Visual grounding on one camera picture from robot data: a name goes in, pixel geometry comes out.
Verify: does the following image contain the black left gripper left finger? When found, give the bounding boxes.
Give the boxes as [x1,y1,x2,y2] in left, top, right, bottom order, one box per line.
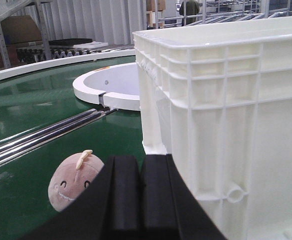
[22,155,143,240]

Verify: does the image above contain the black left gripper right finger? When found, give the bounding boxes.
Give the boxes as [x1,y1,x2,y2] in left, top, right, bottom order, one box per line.
[141,154,225,240]

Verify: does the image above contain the pink round plush toy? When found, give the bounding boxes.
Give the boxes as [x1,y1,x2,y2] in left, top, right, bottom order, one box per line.
[48,149,104,212]

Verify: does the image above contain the white plastic tote box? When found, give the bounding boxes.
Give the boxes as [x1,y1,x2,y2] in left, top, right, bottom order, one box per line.
[133,16,292,240]

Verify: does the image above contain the steel roller rods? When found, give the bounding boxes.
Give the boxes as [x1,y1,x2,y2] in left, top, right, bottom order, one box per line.
[0,107,116,166]

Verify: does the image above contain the white outer table rim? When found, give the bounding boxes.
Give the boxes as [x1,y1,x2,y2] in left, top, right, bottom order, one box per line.
[0,49,135,81]

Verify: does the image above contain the metal rack with boxes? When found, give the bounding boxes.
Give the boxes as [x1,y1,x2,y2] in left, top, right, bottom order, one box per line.
[0,0,52,70]

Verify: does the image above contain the roller conveyor with rails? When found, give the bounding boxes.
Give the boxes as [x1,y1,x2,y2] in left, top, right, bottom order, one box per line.
[15,0,292,62]

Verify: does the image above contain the person in dark jacket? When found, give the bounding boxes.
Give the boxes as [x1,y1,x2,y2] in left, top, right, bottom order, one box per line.
[179,0,201,16]

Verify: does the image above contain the white inner turntable ring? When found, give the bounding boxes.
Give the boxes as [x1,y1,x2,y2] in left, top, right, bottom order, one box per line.
[72,62,141,112]

